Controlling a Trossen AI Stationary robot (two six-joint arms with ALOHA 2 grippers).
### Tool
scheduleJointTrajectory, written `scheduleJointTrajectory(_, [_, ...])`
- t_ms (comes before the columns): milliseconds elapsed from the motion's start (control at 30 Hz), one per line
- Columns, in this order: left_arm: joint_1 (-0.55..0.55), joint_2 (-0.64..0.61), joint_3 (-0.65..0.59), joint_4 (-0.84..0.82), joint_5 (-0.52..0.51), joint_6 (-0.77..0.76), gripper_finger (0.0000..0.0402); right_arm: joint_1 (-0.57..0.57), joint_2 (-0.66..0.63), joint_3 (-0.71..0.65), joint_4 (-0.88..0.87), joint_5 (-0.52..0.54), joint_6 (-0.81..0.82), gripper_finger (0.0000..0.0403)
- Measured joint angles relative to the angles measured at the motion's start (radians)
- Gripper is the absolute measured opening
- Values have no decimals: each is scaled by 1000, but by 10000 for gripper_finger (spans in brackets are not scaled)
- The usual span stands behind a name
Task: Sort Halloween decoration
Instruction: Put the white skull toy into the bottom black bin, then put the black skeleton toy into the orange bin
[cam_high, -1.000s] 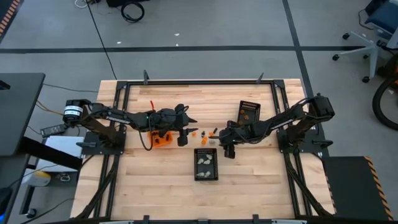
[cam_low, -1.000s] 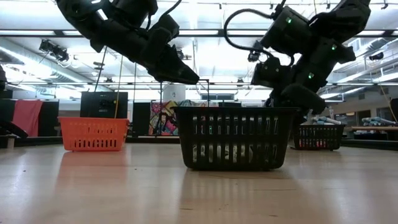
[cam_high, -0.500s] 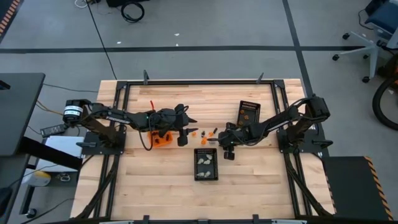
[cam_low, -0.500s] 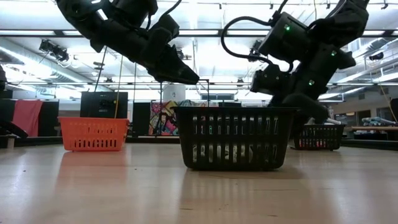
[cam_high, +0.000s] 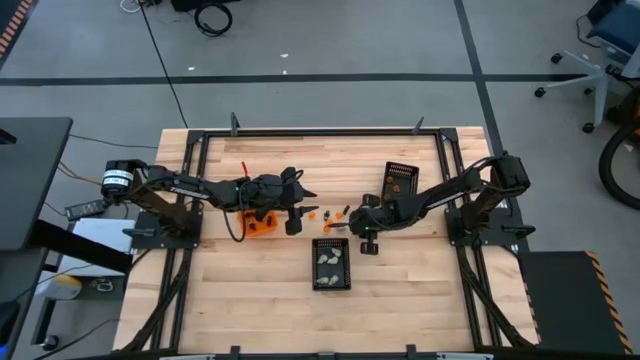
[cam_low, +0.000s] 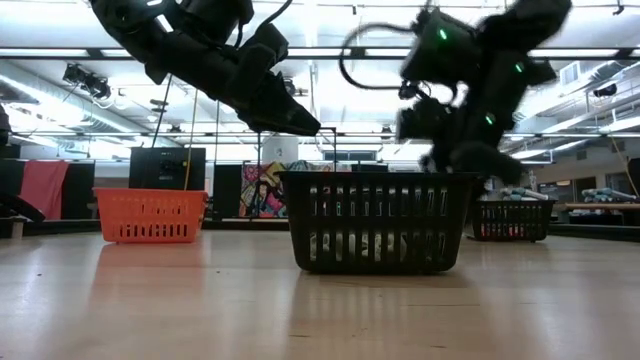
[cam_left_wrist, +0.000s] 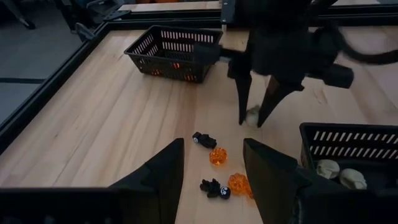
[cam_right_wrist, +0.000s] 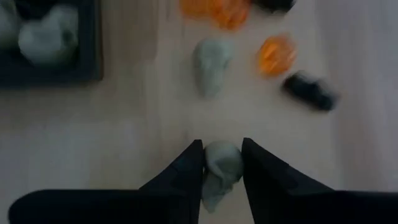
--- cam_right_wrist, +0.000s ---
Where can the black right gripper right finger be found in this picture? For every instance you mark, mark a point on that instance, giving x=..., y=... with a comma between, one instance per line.
x=311, y=208

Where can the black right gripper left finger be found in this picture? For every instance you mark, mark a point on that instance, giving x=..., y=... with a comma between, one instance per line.
x=109, y=208

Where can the white plastic skull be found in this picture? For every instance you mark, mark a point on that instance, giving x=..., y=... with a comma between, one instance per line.
x=7, y=25
x=48, y=37
x=222, y=165

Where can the orange plastic pumpkin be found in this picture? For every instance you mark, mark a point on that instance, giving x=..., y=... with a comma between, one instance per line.
x=231, y=14
x=276, y=56

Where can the small green object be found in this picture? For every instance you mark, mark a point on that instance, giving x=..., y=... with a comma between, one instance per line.
x=211, y=62

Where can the black plastic basket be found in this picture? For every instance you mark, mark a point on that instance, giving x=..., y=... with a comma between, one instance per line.
x=90, y=46

